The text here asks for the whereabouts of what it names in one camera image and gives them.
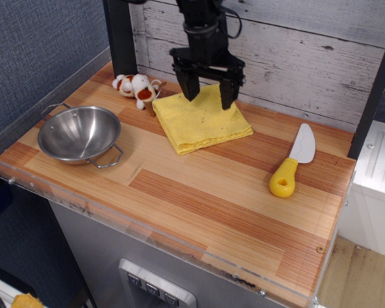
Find yellow object bottom left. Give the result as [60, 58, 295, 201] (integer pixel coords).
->
[11, 293, 44, 308]

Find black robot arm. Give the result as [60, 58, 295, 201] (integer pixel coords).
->
[169, 1, 245, 110]

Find dark vertical post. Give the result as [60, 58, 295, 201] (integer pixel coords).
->
[347, 52, 385, 160]
[103, 0, 138, 76]

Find white brown plush dog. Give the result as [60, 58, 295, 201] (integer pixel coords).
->
[112, 74, 167, 117]

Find yellow cloth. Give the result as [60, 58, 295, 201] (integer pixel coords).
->
[153, 84, 253, 155]

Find toy knife yellow handle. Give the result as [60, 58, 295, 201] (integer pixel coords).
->
[269, 123, 316, 198]

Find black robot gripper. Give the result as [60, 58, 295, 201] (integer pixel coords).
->
[169, 27, 245, 110]

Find white appliance at right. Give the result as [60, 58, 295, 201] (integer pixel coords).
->
[338, 121, 385, 255]

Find dark vertical post left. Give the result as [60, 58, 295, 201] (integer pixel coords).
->
[103, 0, 138, 76]

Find grey metal cabinet front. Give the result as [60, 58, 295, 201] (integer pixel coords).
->
[51, 202, 311, 307]

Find stainless steel bowl with handles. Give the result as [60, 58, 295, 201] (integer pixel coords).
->
[37, 102, 124, 169]

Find dark vertical post right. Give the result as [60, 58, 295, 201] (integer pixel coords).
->
[347, 52, 385, 160]

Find silver dispenser panel with buttons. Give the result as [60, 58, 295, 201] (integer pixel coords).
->
[118, 258, 197, 307]

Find clear acrylic guard rail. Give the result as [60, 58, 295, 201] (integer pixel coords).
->
[0, 48, 355, 307]

